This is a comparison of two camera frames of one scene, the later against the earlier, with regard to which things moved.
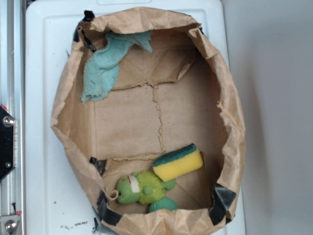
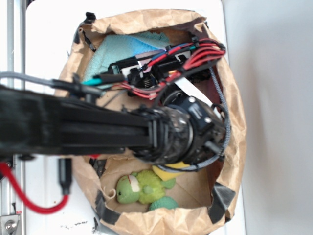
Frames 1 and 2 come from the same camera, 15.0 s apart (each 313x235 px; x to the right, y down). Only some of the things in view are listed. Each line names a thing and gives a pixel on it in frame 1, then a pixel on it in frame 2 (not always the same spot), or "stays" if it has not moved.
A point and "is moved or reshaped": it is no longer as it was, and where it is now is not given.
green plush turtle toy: (145, 187) stays
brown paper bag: (145, 108) stays
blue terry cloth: (101, 68) is moved or reshaped
